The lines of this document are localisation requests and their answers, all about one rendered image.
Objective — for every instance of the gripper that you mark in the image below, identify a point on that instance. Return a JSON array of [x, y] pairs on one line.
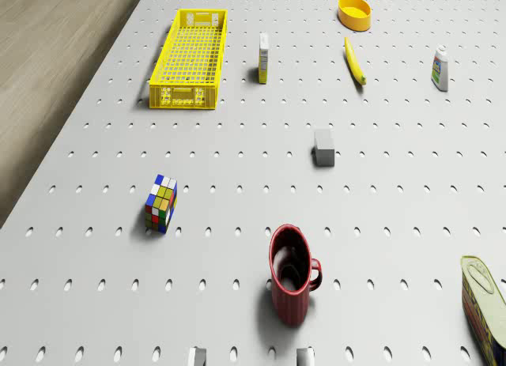
[[193, 358]]

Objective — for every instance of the red mug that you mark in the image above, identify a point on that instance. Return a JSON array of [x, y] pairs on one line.
[[290, 304]]

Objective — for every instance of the puzzle cube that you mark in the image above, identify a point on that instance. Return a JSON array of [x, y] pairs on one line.
[[160, 202]]

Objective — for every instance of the grey cube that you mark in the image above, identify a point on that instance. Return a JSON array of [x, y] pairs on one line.
[[325, 152]]

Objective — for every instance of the yellow basket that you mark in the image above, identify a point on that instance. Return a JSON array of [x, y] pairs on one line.
[[182, 97]]

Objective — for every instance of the flat-sided can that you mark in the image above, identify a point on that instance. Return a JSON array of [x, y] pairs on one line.
[[484, 302]]

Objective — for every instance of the yellow and white carton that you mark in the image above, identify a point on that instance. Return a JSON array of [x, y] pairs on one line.
[[263, 61]]

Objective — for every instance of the banana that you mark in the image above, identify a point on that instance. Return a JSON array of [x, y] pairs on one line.
[[353, 63]]

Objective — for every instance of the yellow bowl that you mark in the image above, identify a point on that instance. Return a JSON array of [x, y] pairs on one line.
[[354, 20]]

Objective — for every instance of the small white bottle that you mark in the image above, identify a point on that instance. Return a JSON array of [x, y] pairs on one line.
[[440, 71]]

